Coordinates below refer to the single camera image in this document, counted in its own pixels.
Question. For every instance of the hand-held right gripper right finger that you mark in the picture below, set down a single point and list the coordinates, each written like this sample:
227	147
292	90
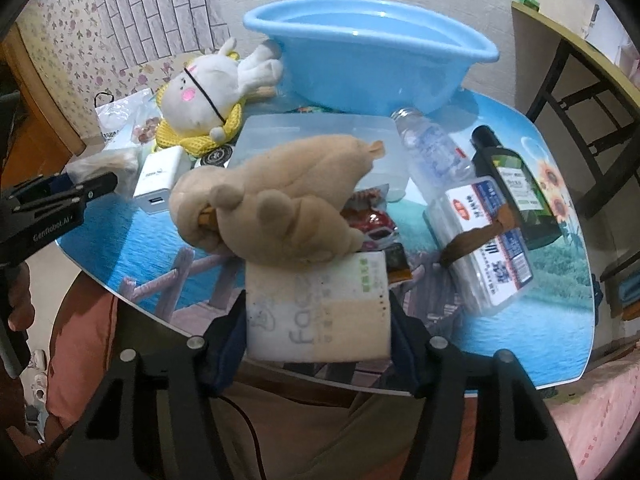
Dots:
405	355

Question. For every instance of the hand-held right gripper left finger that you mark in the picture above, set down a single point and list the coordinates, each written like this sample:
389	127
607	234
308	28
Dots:
227	355

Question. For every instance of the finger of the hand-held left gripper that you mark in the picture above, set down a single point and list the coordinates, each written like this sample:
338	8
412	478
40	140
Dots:
95	187
60	182

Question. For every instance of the white beige tissue pack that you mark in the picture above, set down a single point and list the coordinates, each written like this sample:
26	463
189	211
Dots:
320	320

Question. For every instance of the red orange snack packet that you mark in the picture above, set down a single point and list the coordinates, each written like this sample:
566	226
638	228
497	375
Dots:
372	220

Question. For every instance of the white rabbit plush toy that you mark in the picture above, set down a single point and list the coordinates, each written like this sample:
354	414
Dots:
200	95

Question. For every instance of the tan plush toy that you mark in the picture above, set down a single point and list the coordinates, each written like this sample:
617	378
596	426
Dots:
300	185

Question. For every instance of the dark green bottle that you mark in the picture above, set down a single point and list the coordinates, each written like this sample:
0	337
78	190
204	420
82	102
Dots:
520	185

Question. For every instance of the clear baby bottle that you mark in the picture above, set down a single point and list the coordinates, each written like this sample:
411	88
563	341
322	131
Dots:
435	150

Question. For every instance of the translucent plastic storage box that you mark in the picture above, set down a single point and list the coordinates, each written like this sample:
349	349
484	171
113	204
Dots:
320	127

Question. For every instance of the blue plastic basin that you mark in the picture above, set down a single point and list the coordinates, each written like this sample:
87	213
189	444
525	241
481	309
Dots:
375	75

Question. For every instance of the person's left hand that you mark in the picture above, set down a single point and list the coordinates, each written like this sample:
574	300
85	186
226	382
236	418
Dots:
20	300

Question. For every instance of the crumpled clear plastic bag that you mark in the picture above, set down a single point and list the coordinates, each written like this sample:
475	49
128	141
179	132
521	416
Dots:
100	165

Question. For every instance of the white charger block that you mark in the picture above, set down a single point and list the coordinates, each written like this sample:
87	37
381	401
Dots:
160	180

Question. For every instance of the white plastic bag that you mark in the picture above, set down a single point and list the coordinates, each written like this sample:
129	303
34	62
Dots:
120	120

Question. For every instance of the wooden door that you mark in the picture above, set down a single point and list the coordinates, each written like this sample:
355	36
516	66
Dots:
30	100

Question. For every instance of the person's tan trousers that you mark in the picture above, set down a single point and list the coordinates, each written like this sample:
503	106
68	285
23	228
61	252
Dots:
325	425

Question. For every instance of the reddish cloth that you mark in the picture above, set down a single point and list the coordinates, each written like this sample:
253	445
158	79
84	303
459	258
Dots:
85	340

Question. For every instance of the black round tin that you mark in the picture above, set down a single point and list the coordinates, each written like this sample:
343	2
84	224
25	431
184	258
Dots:
217	156

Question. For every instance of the white slipper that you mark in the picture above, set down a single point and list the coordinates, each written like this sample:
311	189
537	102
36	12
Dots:
39	375

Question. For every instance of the tan wooden object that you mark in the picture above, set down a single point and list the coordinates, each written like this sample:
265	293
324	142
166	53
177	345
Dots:
262	92

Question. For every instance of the pink cloth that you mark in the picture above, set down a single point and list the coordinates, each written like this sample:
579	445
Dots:
600	410

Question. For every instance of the floral mat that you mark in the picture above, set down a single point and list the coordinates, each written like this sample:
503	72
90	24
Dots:
312	109

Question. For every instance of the wooden folding side table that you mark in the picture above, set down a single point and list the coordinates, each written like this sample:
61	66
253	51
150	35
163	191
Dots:
545	30

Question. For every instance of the small green box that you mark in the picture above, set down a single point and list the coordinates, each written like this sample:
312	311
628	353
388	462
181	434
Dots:
528	1

